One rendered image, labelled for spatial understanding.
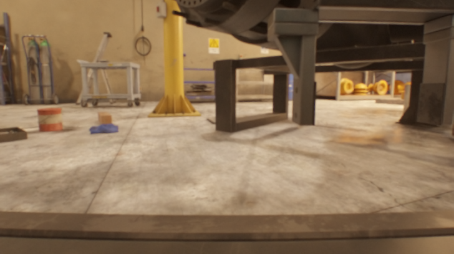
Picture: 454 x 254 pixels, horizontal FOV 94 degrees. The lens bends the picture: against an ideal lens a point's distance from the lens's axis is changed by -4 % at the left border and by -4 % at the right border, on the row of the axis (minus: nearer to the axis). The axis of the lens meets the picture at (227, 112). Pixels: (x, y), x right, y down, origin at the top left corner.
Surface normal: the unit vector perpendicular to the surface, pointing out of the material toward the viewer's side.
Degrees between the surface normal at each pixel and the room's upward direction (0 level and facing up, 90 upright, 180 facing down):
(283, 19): 90
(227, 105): 90
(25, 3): 90
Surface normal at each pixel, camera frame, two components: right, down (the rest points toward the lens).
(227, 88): -0.64, 0.08
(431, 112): -1.00, 0.00
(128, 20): 0.31, 0.11
